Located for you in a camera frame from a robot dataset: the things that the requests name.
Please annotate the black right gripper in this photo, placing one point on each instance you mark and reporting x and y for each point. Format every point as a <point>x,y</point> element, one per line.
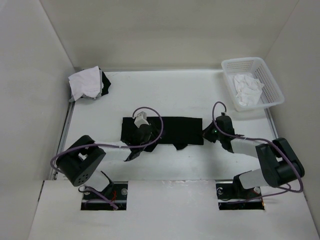
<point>206,133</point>

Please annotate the black tank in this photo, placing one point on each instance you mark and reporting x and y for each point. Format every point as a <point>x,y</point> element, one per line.
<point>105,83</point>
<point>178,131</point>

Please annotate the white garment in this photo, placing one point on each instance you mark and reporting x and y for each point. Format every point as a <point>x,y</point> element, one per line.
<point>248,89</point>

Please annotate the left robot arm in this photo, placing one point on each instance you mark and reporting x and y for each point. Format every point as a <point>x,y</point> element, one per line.
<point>80,163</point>

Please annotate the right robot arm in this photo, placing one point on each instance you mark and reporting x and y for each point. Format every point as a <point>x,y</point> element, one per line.
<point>279,165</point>

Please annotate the folded black tank top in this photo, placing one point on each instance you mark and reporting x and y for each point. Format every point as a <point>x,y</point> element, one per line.
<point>105,83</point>

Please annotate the folded grey tank top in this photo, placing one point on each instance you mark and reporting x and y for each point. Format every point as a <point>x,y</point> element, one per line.
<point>100,87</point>

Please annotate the white plastic laundry basket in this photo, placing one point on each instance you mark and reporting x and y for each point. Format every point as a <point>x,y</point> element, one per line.
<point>271,93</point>

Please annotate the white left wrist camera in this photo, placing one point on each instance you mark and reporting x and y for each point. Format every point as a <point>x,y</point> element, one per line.
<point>141,119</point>

